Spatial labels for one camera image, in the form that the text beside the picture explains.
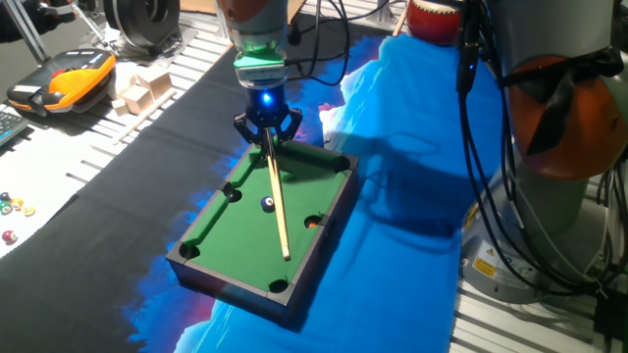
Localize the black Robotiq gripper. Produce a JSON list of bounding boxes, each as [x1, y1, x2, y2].
[[233, 83, 304, 148]]

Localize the wooden pool cue black handle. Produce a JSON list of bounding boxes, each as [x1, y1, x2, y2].
[[262, 126, 292, 262]]

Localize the dark sleeved forearm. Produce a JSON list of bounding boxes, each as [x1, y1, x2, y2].
[[0, 0, 75, 44]]

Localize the mini pool table green felt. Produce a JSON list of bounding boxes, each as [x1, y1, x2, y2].
[[165, 129, 361, 328]]

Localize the large wooden cube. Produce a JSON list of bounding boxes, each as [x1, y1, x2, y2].
[[135, 68, 174, 101]]

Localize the wooden blocks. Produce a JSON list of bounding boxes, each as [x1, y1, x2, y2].
[[111, 87, 178, 146]]

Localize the medium wooden cube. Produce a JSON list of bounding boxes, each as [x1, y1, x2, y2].
[[120, 83, 154, 116]]

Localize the blue black printed cloth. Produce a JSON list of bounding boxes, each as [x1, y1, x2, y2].
[[0, 12, 506, 353]]

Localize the black round reel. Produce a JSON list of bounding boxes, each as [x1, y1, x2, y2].
[[101, 0, 182, 50]]

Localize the wooden drumstick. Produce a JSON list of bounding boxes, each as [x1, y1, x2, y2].
[[392, 7, 410, 38]]

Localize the red drum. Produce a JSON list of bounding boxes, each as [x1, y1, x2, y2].
[[405, 0, 467, 47]]

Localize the thin metal rod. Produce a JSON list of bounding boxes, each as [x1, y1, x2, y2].
[[71, 3, 113, 49]]

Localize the orange black teach pendant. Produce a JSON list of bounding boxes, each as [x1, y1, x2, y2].
[[6, 47, 118, 118]]

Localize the grey metal pole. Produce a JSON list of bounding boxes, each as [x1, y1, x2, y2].
[[2, 0, 50, 65]]

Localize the black computer keyboard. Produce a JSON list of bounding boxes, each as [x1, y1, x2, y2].
[[0, 110, 29, 147]]

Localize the black box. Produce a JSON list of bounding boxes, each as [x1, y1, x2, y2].
[[592, 288, 628, 340]]

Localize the green camera mount adapter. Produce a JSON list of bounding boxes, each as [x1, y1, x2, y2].
[[232, 46, 288, 89]]

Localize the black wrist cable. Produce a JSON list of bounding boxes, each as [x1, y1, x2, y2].
[[286, 0, 352, 88]]

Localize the silver metal post base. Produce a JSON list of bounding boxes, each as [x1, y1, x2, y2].
[[365, 0, 408, 25]]

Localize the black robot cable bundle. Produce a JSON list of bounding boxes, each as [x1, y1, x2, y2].
[[455, 0, 628, 296]]

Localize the black fabric strap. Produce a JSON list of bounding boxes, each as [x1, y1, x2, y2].
[[499, 47, 627, 157]]

